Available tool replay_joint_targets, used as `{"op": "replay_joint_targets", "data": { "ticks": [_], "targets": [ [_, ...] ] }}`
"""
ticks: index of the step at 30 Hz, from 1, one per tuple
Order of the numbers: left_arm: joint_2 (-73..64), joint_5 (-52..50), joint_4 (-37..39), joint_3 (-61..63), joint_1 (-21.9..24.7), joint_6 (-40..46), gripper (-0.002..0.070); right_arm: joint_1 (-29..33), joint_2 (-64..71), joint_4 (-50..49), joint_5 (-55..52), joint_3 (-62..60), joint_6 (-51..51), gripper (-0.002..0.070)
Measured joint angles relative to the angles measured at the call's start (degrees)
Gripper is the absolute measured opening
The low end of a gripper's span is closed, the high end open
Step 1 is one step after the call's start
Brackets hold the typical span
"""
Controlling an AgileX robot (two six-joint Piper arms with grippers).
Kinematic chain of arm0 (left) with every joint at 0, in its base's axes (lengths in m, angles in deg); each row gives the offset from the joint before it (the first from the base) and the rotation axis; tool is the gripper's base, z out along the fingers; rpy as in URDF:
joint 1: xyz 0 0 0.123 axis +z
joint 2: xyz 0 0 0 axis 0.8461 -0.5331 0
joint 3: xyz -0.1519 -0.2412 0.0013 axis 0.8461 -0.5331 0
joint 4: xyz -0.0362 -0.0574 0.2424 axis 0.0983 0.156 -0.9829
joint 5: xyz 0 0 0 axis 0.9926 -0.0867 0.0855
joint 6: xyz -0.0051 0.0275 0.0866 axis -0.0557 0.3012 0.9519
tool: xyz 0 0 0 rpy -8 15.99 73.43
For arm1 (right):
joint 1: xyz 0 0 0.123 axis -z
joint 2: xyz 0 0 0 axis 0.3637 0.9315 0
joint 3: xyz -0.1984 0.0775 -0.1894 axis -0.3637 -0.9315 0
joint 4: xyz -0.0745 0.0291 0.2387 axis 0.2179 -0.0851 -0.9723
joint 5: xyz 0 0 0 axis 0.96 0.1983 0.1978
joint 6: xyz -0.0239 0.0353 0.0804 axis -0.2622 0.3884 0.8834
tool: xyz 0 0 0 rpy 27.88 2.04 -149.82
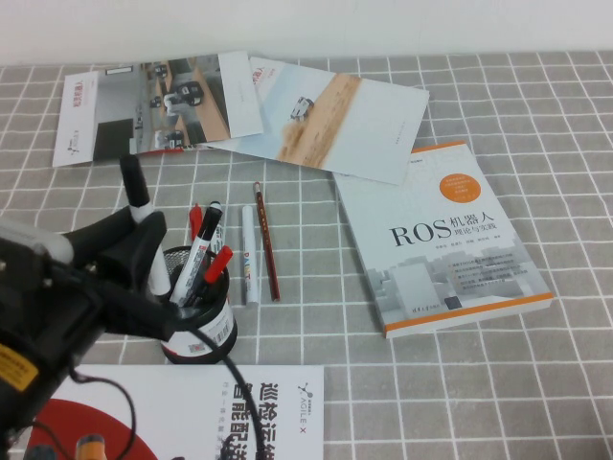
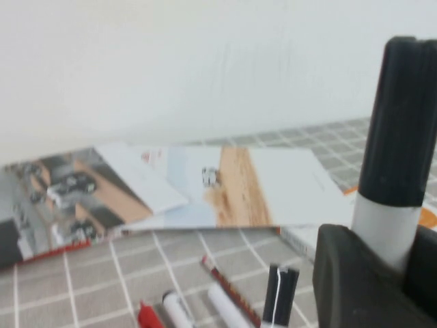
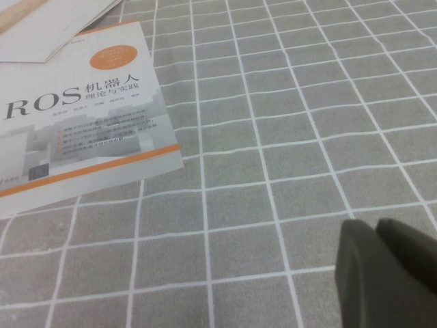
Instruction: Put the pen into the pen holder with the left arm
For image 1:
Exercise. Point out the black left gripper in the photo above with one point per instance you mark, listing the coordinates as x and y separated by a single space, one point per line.
52 302

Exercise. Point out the white marker with black cap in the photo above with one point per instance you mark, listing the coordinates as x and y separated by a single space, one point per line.
136 184

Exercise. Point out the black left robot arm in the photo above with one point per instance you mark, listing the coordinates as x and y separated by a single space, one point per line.
19 407

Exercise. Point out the red capped black pen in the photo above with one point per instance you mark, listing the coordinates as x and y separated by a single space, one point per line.
218 263

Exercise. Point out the black mesh pen holder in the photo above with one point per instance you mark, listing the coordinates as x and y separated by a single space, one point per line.
215 330

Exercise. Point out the white marker with red print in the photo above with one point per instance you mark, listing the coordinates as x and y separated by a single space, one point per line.
194 261

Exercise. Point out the white paint marker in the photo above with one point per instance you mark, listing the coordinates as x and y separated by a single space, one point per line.
250 259

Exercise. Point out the dark red pencil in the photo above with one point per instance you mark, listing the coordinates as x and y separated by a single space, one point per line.
265 239

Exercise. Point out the white red AgileX brochure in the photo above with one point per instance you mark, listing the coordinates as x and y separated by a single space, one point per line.
215 417

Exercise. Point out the brochure with indoor robot photo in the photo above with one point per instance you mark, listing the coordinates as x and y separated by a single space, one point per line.
120 110

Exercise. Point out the brochure with desert vehicle photo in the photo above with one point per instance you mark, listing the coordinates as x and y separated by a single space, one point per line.
364 129

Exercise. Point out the white orange ROS book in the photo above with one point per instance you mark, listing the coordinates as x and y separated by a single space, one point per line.
431 268

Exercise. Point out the gray grid tablecloth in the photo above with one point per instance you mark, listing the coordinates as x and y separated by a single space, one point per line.
431 383

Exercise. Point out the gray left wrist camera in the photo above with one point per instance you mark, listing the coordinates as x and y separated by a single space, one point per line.
33 239

